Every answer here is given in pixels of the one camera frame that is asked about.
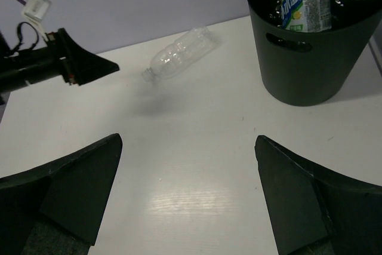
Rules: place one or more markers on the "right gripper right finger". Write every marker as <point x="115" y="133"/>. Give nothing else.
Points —
<point x="314" y="210"/>

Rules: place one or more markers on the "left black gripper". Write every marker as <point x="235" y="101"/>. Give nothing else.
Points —
<point x="61" y="57"/>

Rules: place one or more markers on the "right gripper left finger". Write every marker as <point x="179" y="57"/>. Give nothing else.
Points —
<point x="58" y="207"/>

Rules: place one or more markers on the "clear bottle blue cap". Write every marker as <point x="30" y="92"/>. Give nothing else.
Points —
<point x="182" y="53"/>

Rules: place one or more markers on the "labelled clear bottle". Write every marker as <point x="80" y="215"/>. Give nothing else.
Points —
<point x="304" y="1"/>

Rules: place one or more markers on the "black round bin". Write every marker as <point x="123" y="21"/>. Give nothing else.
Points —
<point x="307" y="69"/>

